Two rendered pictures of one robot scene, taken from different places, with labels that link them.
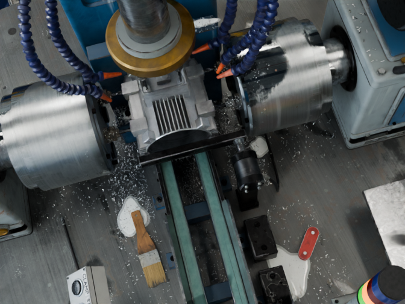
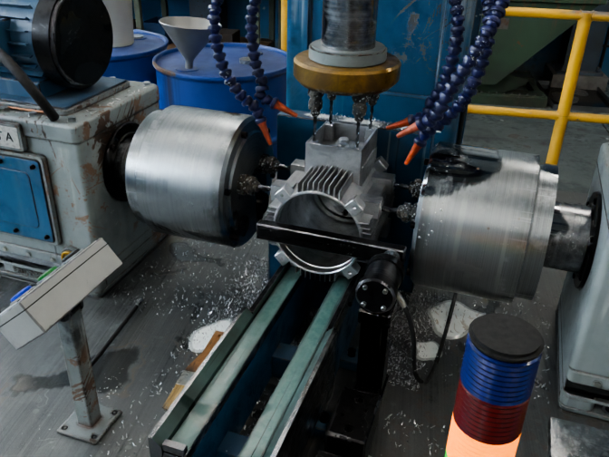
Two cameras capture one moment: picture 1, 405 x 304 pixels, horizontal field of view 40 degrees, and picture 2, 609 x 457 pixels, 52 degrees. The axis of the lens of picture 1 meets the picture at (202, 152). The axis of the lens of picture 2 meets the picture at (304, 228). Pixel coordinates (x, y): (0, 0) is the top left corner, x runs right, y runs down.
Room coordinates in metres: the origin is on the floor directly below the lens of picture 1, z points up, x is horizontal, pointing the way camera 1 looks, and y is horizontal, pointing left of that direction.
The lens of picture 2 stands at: (-0.32, -0.29, 1.54)
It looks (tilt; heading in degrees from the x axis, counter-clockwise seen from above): 29 degrees down; 23
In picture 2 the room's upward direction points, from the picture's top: 2 degrees clockwise
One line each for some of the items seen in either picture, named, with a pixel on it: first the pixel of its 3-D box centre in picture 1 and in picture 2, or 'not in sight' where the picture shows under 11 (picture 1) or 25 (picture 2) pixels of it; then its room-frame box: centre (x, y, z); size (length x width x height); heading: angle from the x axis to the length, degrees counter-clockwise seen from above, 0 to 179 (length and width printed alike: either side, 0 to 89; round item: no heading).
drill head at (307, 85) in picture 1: (285, 73); (496, 225); (0.65, -0.23, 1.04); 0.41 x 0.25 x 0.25; 95
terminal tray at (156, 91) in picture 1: (161, 75); (342, 153); (0.67, 0.06, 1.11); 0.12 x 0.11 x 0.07; 5
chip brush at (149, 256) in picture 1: (146, 247); (200, 369); (0.36, 0.18, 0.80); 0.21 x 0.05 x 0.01; 10
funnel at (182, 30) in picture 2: not in sight; (192, 52); (1.81, 1.13, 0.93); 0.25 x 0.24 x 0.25; 14
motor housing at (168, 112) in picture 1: (170, 108); (333, 209); (0.63, 0.06, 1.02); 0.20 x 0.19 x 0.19; 5
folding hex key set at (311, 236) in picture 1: (308, 243); not in sight; (0.29, -0.22, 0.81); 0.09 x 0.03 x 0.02; 146
